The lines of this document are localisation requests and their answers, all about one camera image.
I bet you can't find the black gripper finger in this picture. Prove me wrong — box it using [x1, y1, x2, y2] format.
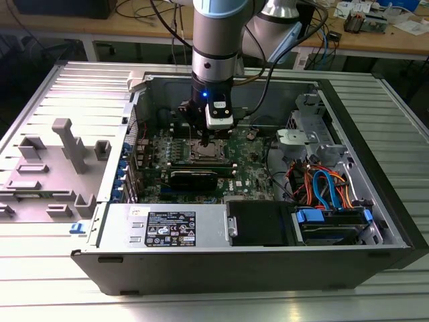
[179, 99, 209, 148]
[207, 129, 233, 148]

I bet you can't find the metal socket cover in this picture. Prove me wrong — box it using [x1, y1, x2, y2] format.
[191, 140, 226, 161]

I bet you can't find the green motherboard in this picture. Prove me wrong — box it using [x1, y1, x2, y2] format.
[133, 125, 279, 205]

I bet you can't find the black graphics card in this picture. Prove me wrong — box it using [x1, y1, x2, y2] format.
[167, 169, 219, 193]

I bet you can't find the hard disk in blue carrier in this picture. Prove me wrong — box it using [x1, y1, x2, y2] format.
[294, 207, 375, 246]

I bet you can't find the black upright tower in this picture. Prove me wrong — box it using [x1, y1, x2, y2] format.
[296, 0, 316, 40]

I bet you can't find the silver power supply with label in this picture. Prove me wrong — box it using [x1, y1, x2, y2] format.
[87, 203, 232, 251]

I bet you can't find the black PC case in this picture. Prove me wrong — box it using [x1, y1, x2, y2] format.
[70, 68, 429, 297]

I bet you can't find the black equipment box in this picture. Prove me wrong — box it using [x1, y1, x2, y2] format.
[13, 0, 118, 20]

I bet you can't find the grey parts rack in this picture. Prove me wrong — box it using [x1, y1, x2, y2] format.
[0, 117, 113, 224]

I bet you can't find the dark office chair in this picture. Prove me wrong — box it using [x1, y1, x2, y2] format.
[0, 30, 84, 111]

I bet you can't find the white printed booklet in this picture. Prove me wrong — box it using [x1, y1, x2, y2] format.
[333, 1, 352, 18]

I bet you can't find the finned metal heatsink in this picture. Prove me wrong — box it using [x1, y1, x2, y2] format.
[344, 9, 367, 34]

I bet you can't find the wooden desk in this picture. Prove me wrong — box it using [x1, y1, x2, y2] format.
[0, 0, 429, 61]

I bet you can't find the clear plastic bag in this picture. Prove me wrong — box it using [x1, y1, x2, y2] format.
[381, 0, 422, 24]

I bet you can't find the white paper sheet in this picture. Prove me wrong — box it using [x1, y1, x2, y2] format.
[391, 19, 429, 37]

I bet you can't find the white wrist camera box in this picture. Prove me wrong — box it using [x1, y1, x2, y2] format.
[204, 98, 235, 131]

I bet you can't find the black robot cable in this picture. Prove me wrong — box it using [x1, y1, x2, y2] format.
[231, 0, 331, 117]

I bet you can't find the silver disk bay bracket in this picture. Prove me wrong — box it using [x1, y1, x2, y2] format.
[275, 93, 351, 168]

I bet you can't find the orange wire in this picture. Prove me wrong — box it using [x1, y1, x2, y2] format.
[301, 163, 323, 206]
[330, 170, 355, 209]

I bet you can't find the blue wire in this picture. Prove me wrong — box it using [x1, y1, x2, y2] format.
[312, 170, 339, 211]

